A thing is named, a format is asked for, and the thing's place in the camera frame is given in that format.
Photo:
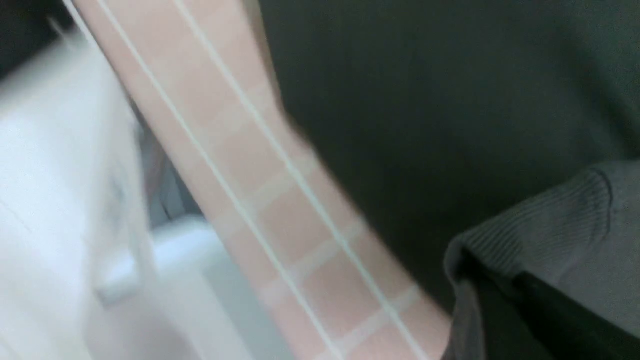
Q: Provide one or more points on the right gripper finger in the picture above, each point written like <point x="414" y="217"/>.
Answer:
<point x="526" y="319"/>

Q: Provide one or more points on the dark gray long-sleeve shirt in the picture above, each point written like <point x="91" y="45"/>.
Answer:
<point x="505" y="128"/>

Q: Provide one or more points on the pink grid tablecloth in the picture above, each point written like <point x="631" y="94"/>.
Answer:
<point x="198" y="71"/>

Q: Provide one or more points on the white garment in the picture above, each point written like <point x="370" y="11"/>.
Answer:
<point x="85" y="274"/>

